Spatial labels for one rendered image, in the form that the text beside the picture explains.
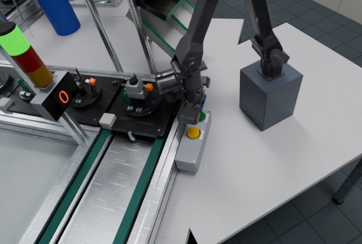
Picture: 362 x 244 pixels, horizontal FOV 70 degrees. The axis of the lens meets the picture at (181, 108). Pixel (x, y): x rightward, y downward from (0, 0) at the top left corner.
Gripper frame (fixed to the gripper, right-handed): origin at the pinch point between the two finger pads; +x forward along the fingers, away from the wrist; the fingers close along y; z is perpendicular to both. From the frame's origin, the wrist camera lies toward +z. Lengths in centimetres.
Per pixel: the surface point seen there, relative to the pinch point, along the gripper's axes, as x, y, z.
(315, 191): 100, -27, -59
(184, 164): 6.6, 17.4, 0.0
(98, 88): 1.9, -5.2, 41.5
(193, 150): 4.6, 12.9, -1.8
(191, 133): 3.4, 7.7, 0.0
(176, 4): -20.4, -29.1, 12.5
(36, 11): 13, -78, 138
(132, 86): -7.7, 0.4, 20.9
